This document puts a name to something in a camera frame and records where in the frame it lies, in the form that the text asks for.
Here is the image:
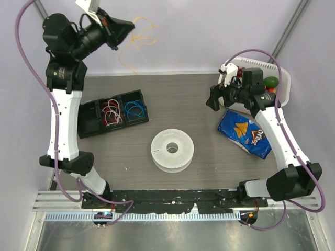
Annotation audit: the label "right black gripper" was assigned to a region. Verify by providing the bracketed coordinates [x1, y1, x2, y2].
[206, 74, 249, 111]

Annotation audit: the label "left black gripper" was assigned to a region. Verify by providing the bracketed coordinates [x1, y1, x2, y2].
[72, 8, 136, 61]

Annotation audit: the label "yellow cable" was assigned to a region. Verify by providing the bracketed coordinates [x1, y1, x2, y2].
[119, 16, 159, 75]

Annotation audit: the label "white plastic spool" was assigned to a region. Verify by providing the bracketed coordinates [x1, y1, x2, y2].
[150, 129, 194, 173]

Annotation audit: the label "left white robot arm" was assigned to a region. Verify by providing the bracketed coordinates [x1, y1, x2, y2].
[39, 8, 135, 209]

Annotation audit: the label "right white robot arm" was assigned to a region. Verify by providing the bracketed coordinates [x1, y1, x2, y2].
[206, 63, 325, 209]

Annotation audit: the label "blue chips bag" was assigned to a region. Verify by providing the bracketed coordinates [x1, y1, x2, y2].
[217, 109, 272, 159]

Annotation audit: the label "green lime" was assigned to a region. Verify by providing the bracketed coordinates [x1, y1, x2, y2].
[264, 76, 279, 89]

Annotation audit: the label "white plastic basket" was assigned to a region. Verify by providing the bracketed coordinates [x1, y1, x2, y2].
[228, 56, 291, 115]

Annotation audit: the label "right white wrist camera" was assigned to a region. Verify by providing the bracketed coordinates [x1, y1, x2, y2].
[218, 63, 238, 87]

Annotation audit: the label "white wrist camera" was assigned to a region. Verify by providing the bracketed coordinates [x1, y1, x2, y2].
[218, 63, 238, 87]
[75, 0, 102, 26]

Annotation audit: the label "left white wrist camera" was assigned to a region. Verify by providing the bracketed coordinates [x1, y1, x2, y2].
[75, 0, 102, 26]

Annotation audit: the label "blue cable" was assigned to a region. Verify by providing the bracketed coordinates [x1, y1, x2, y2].
[124, 100, 145, 120]

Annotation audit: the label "left aluminium frame post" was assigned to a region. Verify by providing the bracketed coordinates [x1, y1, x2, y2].
[33, 0, 49, 20]

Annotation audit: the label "aluminium frame post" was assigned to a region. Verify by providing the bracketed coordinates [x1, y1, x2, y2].
[33, 0, 49, 20]
[272, 0, 311, 59]

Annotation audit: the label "red and white cables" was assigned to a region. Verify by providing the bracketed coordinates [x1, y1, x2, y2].
[100, 98, 123, 127]

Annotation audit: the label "black compartment cable box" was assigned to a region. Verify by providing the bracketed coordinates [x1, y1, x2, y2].
[77, 90, 149, 139]

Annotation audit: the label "right aluminium frame post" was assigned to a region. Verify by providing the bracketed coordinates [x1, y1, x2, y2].
[272, 0, 311, 59]

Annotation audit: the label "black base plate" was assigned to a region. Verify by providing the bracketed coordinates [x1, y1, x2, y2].
[82, 189, 268, 214]

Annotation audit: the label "white slotted cable duct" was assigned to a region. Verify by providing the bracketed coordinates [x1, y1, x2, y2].
[44, 211, 240, 223]

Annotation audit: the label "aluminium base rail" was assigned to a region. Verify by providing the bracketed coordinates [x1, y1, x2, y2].
[32, 190, 84, 212]

